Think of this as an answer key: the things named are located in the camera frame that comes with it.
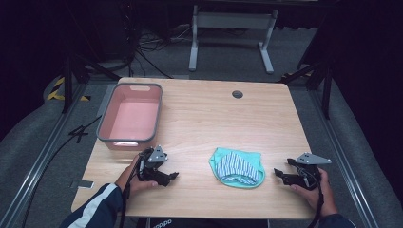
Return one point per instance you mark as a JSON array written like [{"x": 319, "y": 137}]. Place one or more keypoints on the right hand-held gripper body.
[{"x": 307, "y": 174}]

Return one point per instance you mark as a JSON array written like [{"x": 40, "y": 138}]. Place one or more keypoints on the white metal table frame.
[{"x": 233, "y": 20}]

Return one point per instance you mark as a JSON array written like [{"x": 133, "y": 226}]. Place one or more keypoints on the yellow black floor tape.
[{"x": 57, "y": 93}]

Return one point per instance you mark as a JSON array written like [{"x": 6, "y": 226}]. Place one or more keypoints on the black tape cross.
[{"x": 79, "y": 133}]

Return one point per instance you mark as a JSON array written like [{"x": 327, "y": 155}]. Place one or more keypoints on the pink plastic basin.
[{"x": 133, "y": 117}]

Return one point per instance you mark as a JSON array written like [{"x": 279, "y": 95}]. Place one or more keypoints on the person's left hand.
[{"x": 134, "y": 183}]

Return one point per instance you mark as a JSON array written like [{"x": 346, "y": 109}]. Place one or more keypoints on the aluminium floor rail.
[
  {"x": 38, "y": 164},
  {"x": 345, "y": 158}
]

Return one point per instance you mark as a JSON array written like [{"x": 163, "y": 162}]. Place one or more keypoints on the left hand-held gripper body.
[{"x": 149, "y": 166}]

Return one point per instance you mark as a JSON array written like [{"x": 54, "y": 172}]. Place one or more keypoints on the person's right hand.
[{"x": 316, "y": 198}]

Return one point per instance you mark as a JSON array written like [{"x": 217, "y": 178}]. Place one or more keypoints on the grey tape piece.
[{"x": 83, "y": 184}]

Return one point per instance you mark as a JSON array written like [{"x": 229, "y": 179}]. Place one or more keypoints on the black metal stand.
[
  {"x": 68, "y": 85},
  {"x": 326, "y": 88}
]

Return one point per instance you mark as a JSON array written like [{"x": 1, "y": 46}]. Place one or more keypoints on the teal striped underwear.
[{"x": 237, "y": 167}]

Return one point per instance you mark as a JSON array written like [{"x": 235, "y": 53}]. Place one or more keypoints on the grey table grommet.
[{"x": 237, "y": 94}]

